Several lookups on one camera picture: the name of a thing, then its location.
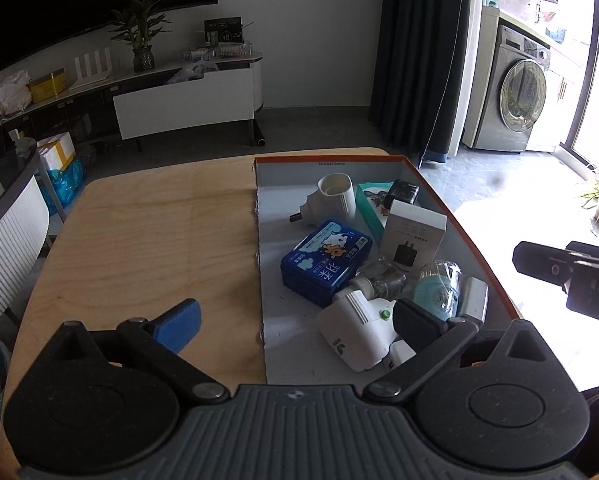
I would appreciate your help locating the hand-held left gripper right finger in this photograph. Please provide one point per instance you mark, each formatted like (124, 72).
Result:
(417, 329)

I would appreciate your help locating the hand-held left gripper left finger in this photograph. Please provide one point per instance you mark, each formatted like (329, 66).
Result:
(179, 324)

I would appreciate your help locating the white plug adapter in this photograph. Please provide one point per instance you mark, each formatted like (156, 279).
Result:
(399, 355)

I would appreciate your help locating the light blue mosquito repellent device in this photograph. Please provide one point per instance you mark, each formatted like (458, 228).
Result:
(439, 285)

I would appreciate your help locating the white round mosquito heater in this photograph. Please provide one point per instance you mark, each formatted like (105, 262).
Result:
(357, 332)

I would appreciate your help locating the clear spray bottle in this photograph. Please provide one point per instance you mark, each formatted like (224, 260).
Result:
(382, 280)

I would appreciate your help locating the white cube charger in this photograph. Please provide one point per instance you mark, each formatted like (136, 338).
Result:
(474, 297)

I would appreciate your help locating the white cardboard charger box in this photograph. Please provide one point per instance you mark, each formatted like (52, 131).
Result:
(414, 232)

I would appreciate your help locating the blue cartoon print tin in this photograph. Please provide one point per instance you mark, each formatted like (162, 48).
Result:
(324, 262)

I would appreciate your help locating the green bandage box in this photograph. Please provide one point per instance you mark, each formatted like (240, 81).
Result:
(369, 205)

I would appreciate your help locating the black charger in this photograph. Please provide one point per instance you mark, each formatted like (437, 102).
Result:
(402, 194)

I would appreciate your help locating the white square mosquito heater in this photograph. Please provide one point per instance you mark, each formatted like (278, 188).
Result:
(332, 195)

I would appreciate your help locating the blue plastic bag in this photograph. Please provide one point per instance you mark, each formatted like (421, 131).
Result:
(64, 185)

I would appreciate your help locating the curved white ribbed cabinet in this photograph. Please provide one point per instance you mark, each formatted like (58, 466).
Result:
(9, 240)

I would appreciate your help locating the silver washing machine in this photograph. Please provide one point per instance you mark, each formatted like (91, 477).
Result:
(509, 90)

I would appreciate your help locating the black tube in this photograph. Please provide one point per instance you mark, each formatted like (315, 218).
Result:
(258, 135)

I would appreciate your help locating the white orange cardboard box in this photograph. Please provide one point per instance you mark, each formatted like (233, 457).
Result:
(56, 152)

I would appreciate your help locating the white television stand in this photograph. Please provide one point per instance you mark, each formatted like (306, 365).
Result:
(184, 105)

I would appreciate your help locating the crumpled grey bag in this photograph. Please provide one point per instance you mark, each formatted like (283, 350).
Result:
(192, 72)

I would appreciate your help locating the white router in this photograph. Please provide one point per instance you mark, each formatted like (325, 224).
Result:
(91, 72)

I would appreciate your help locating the dark blue curtain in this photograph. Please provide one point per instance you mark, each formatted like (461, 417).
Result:
(419, 60)

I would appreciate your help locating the yellow tin box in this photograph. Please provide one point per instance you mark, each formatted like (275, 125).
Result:
(48, 86)

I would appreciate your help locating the clear plastic organizer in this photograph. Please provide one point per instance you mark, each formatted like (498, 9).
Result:
(219, 52)

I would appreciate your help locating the white plastic bag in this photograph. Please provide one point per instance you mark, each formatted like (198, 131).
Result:
(10, 94)

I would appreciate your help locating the potted plant in glass vase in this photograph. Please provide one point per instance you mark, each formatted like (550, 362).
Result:
(142, 35)

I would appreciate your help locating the black green box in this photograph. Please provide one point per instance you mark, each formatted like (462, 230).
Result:
(223, 31)

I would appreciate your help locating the black television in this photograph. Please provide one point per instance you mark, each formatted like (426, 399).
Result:
(94, 0)

